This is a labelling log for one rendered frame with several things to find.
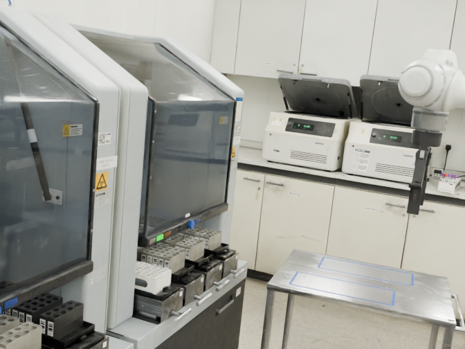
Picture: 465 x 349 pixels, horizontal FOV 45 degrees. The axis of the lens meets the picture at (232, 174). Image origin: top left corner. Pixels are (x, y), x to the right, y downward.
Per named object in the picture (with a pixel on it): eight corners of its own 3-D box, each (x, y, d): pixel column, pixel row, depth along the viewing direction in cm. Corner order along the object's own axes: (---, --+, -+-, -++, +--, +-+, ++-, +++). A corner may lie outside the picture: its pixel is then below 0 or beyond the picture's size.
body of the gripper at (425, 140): (441, 133, 142) (435, 169, 143) (443, 131, 149) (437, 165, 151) (411, 129, 144) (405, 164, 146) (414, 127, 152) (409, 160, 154)
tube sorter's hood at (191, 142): (14, 216, 186) (21, 21, 174) (120, 189, 241) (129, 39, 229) (146, 248, 166) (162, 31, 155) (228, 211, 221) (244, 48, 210)
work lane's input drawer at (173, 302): (-9, 273, 194) (-8, 248, 192) (21, 262, 207) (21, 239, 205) (173, 327, 167) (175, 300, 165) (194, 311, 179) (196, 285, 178)
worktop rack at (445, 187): (453, 193, 348) (455, 183, 347) (436, 190, 353) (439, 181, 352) (460, 188, 374) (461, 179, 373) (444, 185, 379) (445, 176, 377)
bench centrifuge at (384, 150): (340, 174, 380) (353, 72, 368) (356, 164, 437) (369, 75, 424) (424, 188, 359) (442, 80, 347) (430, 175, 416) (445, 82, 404)
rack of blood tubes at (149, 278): (76, 275, 181) (77, 257, 180) (95, 267, 190) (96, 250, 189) (154, 298, 170) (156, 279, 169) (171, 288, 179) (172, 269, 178)
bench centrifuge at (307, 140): (259, 160, 403) (268, 71, 392) (288, 154, 459) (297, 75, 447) (333, 173, 380) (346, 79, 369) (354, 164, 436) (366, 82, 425)
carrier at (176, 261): (179, 265, 196) (180, 248, 195) (184, 266, 195) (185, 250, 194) (162, 275, 185) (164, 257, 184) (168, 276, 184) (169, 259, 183)
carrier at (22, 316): (49, 314, 149) (50, 293, 148) (55, 316, 148) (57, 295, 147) (17, 331, 138) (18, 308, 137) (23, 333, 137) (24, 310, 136)
